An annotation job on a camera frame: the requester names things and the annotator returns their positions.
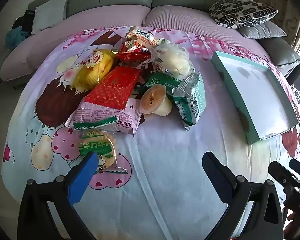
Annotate teal cloth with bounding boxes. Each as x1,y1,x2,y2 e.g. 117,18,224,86
5,26,30,49

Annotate light grey pillow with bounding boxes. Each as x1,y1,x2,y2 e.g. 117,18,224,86
31,0,70,35

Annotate brick-print barcode snack packet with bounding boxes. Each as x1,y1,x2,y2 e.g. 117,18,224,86
126,27,165,49

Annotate black white patterned pillow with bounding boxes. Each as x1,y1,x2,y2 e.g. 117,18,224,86
208,0,278,28

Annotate printed blanket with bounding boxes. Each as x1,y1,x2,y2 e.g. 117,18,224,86
0,27,300,240

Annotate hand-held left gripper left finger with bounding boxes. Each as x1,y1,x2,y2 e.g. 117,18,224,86
17,152,99,240

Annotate small red snack packet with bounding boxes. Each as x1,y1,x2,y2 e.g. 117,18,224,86
115,40,153,68

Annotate red bow-print packet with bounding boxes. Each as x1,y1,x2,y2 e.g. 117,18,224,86
84,66,140,110

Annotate pink sofa cover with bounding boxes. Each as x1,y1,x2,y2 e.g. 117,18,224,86
0,5,272,82

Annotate teal silver snack packet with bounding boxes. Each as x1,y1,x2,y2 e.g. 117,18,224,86
171,72,206,130

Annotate green-edged cookie packet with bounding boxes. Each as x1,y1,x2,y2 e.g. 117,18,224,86
73,116,128,175

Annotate teal box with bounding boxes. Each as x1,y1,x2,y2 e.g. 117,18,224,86
211,51,299,145

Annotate pudding cup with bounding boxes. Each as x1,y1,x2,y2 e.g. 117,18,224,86
139,84,172,117

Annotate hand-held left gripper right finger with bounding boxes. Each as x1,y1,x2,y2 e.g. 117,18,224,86
202,151,284,240

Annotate yellow cake packet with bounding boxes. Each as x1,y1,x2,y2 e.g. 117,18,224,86
74,49,115,90

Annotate pink snack packet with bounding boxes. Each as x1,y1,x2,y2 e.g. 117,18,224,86
65,97,143,138

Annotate person's right hand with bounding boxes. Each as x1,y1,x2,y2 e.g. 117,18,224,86
286,211,300,239

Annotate clear bun packet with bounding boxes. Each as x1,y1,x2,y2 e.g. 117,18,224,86
150,39,194,79

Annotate dark green snack packet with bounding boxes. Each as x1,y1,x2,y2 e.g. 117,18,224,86
141,72,183,98

